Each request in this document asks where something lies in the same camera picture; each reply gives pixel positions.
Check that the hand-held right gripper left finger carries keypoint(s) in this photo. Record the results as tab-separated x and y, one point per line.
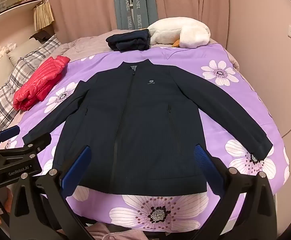
75	167

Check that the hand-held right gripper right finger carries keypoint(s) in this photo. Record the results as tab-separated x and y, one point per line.
208	166

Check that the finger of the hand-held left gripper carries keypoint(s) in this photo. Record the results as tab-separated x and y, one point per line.
35	142
9	132

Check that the navy blue zip jacket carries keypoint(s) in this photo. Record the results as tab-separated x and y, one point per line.
140	120

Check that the folded dark navy clothes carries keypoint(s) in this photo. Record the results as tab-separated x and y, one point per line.
128	41

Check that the red down jacket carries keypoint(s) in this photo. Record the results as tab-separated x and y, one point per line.
40	80

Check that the grey plaid pillow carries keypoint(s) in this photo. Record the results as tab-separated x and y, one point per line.
23	72

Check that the white plush bear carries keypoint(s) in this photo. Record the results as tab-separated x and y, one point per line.
0	51
11	47

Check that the dark brown cloth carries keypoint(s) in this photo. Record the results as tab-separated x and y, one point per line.
41	35

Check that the purple floral blanket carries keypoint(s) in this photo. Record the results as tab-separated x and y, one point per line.
188	57

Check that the mauve grey bed quilt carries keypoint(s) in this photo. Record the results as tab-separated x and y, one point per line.
90	42

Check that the beige pleated lampshade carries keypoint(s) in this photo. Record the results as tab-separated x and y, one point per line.
43	16

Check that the white goose plush toy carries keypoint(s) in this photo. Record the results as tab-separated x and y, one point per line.
185	30

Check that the pink curtain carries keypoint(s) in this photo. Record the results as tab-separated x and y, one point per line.
85	7
190	0

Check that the grey blue curtain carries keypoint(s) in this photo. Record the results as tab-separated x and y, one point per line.
140	2

